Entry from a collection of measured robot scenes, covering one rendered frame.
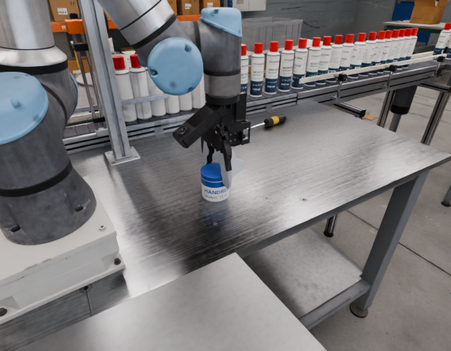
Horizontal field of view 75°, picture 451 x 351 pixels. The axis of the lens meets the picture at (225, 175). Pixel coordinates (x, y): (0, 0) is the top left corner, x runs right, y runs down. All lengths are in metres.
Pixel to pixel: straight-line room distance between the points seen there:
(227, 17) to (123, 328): 0.53
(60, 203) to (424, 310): 1.60
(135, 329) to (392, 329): 1.29
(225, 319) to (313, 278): 0.90
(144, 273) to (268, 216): 0.29
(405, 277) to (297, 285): 0.70
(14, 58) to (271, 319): 0.57
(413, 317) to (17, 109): 1.64
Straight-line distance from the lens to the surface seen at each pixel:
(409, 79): 2.01
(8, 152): 0.49
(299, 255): 1.45
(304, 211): 0.70
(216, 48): 0.57
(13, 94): 0.49
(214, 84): 0.59
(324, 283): 1.37
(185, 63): 0.42
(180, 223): 0.65
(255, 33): 2.71
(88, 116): 1.08
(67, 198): 0.54
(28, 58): 0.59
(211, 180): 0.67
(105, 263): 0.58
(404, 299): 1.76
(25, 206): 0.54
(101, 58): 0.85
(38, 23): 0.60
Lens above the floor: 1.26
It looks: 32 degrees down
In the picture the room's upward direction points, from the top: straight up
